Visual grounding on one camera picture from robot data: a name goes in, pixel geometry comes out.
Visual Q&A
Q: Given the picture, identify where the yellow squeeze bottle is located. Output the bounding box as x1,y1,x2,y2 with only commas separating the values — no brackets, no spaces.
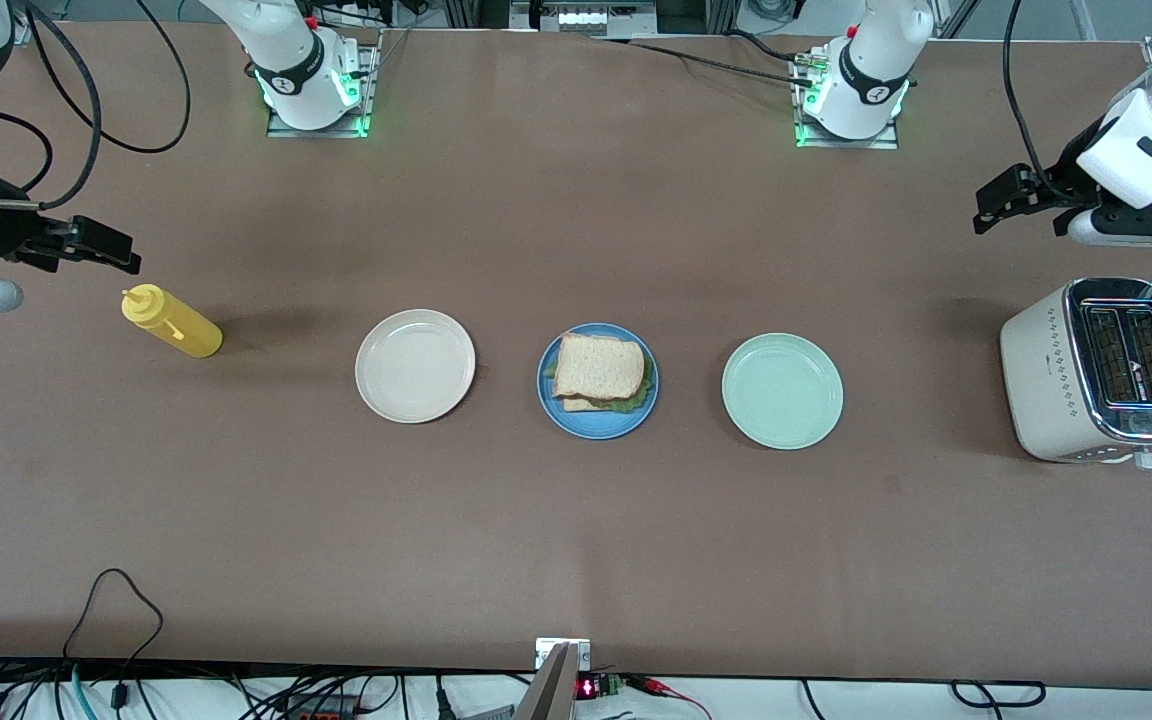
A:
121,284,224,359

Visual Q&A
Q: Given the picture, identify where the green lettuce leaf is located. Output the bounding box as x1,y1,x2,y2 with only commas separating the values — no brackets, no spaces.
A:
542,352,657,416

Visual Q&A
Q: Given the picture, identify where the light green round plate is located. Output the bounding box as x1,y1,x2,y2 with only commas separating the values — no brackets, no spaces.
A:
721,332,845,451

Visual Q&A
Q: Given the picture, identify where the beige round plate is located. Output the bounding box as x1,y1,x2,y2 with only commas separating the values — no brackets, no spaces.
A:
354,308,478,425

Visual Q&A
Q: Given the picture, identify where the blue round plate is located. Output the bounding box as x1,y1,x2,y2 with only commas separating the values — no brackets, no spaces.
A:
536,322,660,441

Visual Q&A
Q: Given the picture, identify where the beige chrome toaster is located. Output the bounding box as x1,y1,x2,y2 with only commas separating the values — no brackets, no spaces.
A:
999,277,1152,471

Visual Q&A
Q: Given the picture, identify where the metal rack with lights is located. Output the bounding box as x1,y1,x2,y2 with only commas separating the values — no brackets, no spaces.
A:
511,0,657,37

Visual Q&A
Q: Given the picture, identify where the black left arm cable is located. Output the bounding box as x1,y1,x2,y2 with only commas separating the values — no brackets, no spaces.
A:
1001,0,1077,196

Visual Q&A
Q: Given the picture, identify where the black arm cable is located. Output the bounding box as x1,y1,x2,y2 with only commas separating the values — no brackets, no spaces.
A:
1001,0,1077,196
0,0,192,211

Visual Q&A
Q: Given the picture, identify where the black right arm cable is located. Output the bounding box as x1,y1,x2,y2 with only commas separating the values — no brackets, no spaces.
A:
0,0,192,211

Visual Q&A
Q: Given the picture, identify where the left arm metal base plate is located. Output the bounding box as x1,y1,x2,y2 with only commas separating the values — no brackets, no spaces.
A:
791,50,902,151

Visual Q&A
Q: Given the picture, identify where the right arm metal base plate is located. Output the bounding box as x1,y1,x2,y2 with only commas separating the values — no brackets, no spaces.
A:
266,40,378,139

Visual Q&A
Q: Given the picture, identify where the thin looped black cable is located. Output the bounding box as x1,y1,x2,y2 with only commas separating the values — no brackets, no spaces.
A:
61,568,165,691

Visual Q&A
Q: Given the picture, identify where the black cable across table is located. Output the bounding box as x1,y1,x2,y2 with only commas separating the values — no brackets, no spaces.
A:
584,36,822,87

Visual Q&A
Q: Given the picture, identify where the teal cable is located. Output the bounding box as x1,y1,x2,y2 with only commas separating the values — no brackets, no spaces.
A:
71,660,99,720

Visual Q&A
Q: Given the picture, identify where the black oval cable loop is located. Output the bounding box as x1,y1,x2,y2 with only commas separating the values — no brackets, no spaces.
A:
951,680,1047,709

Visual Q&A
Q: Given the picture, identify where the red wire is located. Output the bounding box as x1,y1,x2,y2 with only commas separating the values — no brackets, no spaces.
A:
626,675,712,720

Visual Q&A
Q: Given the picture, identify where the metal camera pole bracket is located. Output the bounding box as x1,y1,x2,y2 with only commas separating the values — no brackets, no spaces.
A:
511,638,593,720

